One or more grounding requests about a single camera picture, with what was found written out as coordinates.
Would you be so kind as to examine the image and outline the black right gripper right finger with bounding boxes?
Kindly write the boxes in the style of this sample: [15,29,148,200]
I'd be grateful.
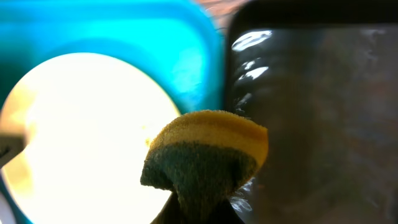
[214,200,245,224]

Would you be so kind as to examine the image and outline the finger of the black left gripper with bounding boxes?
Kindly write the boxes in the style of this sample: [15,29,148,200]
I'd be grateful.
[0,133,25,167]

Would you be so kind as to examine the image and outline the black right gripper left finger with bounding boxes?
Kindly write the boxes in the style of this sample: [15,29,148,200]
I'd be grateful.
[150,192,186,224]

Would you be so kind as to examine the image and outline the yellow green sponge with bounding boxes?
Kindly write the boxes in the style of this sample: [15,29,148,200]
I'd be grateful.
[140,110,268,224]

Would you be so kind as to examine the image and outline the yellow-green plate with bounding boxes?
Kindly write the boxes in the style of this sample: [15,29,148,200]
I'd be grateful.
[1,53,180,224]

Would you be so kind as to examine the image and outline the black plastic tray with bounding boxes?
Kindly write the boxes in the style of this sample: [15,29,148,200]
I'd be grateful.
[224,1,397,223]

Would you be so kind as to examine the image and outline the teal plastic tray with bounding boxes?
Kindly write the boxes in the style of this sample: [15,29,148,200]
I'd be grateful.
[0,0,224,224]

